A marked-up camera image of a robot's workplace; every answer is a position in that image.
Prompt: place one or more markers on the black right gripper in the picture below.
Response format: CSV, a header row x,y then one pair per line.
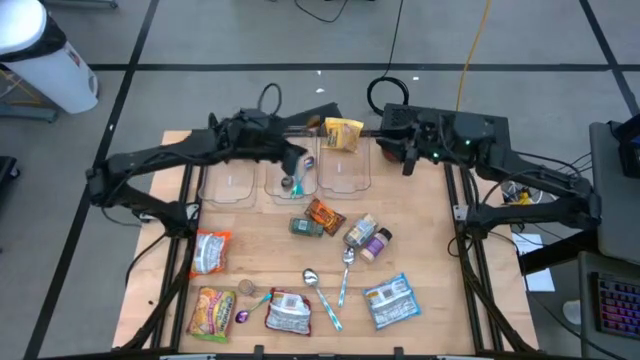
x,y
450,132

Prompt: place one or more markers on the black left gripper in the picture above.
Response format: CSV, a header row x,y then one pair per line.
x,y
287,147

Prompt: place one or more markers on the yellow Maruchan ramen packet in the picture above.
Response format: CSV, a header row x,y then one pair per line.
x,y
342,134

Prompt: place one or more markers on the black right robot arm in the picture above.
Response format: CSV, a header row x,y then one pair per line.
x,y
530,214

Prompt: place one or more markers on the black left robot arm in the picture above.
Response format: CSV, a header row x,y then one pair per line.
x,y
150,162

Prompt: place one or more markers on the red bowl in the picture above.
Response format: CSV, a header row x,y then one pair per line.
x,y
391,156

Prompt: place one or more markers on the black perforated panel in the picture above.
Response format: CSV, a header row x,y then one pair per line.
x,y
395,114

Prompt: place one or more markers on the clear plastic bin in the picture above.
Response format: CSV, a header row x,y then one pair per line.
x,y
277,192
345,172
227,182

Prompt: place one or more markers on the orange snack packet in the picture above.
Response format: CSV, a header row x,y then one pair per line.
x,y
325,216

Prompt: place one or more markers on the black wedge panel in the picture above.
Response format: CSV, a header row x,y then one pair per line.
x,y
325,112

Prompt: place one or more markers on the green spice jar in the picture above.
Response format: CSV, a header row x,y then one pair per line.
x,y
306,226

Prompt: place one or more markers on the gold lid spice jar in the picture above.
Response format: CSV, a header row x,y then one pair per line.
x,y
360,231

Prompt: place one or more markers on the purple label spice jar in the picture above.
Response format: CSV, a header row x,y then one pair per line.
x,y
375,245

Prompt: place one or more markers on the orange ramen packet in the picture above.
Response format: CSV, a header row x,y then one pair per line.
x,y
210,252

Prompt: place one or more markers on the small clear glass jar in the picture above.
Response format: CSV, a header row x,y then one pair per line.
x,y
246,287

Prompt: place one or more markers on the red ramen packet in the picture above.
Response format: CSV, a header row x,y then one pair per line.
x,y
288,311

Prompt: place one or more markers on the blue ramen packet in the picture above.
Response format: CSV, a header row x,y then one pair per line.
x,y
391,301

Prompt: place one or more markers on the yellow green ramen packet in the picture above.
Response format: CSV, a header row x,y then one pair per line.
x,y
212,314

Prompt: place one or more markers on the black clamp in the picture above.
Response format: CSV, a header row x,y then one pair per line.
x,y
258,351
398,352

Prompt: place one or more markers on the black support beam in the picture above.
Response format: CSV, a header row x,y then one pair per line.
x,y
555,252

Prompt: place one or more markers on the white paper sheet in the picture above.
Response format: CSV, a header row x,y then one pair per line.
x,y
537,280

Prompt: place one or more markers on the grey desk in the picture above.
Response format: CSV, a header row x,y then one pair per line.
x,y
620,200

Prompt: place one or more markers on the black device on desk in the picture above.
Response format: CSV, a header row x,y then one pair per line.
x,y
630,150

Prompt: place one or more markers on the white computer mouse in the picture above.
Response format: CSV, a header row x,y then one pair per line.
x,y
571,312

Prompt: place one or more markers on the grey keyboard table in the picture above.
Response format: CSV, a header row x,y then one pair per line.
x,y
586,300

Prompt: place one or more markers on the white trash bin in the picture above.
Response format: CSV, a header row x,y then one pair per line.
x,y
45,65

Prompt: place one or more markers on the backlit keyboard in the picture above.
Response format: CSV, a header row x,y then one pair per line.
x,y
620,305

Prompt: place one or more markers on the grey metal bracket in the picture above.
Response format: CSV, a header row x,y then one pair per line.
x,y
460,212

